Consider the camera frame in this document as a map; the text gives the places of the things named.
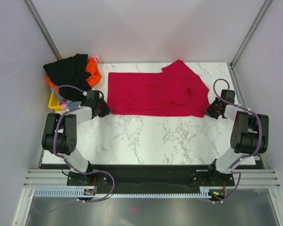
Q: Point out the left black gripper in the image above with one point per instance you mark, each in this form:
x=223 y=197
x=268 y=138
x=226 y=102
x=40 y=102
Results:
x=107 y=109

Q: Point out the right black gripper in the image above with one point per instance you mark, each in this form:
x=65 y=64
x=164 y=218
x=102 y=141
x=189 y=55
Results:
x=209 y=110

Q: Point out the yellow plastic basket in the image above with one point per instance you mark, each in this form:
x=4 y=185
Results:
x=56 y=102

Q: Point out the crimson red t shirt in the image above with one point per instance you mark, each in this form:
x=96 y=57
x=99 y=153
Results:
x=176 y=91

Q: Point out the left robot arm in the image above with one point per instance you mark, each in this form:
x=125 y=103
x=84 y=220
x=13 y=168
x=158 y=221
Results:
x=60 y=135

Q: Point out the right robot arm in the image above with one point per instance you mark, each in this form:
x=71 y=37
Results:
x=249 y=137

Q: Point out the grey blue garment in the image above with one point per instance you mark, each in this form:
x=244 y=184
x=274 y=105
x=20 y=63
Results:
x=70 y=104

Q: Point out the orange t shirt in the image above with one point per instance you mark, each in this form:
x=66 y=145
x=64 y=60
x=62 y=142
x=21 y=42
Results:
x=93 y=73

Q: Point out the black t shirt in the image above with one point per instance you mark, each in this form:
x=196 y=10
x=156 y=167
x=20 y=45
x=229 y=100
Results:
x=71 y=92

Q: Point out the pink garment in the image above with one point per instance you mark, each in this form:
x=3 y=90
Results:
x=96 y=58

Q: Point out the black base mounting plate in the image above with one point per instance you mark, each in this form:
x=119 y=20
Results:
x=151 y=178

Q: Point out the right aluminium rail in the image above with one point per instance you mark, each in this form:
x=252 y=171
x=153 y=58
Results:
x=258 y=179

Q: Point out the aluminium rail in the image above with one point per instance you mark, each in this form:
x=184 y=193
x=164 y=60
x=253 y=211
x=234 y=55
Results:
x=258 y=179
x=46 y=178

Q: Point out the white slotted cable duct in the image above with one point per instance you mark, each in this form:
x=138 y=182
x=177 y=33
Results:
x=83 y=193

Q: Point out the left aluminium rail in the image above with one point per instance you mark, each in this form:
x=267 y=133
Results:
x=46 y=178

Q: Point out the right aluminium frame post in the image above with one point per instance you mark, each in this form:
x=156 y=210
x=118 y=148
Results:
x=258 y=18

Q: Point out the aluminium frame post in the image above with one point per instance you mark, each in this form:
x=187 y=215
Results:
x=38 y=20
x=258 y=18

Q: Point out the left aluminium frame post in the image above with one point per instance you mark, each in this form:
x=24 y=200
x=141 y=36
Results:
x=38 y=20

